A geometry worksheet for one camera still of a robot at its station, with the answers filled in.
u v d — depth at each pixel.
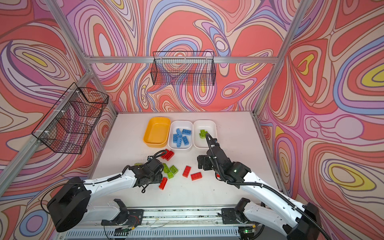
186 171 0.88
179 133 1.04
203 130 1.04
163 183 0.82
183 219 0.73
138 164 0.90
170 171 0.88
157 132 1.05
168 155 0.94
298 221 0.39
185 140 1.01
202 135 1.01
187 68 0.96
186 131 1.05
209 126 1.08
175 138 1.02
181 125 1.07
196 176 0.86
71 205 0.41
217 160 0.54
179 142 0.99
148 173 0.65
